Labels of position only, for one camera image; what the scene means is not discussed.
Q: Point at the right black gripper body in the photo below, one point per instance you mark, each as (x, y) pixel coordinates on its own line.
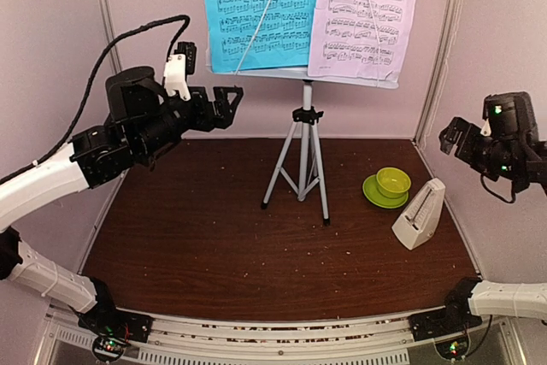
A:
(480, 158)

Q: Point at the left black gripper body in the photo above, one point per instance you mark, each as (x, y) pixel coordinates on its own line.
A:
(202, 119)

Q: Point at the white perforated music stand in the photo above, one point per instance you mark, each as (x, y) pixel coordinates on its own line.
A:
(311, 172)

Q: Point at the white metronome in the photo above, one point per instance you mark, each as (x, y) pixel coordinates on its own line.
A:
(419, 220)

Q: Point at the blue sheet music page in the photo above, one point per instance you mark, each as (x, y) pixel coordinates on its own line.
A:
(258, 34)

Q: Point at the lilac sheet music page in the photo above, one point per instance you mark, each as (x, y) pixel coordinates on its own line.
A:
(360, 39)

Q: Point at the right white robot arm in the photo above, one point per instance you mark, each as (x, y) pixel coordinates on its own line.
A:
(509, 156)

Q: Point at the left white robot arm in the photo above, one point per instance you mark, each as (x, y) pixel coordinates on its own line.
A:
(147, 118)

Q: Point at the green bowl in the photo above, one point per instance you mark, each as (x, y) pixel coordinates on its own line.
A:
(393, 182)

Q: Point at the green saucer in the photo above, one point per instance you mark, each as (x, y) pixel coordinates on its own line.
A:
(371, 192)

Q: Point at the right aluminium frame post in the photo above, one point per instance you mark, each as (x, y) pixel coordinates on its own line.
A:
(440, 69)

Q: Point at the aluminium frame post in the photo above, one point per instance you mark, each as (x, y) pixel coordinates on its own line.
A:
(440, 69)
(109, 33)

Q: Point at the left aluminium frame post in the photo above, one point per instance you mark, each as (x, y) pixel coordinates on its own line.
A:
(109, 33)

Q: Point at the front aluminium rail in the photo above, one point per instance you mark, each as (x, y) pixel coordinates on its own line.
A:
(377, 339)

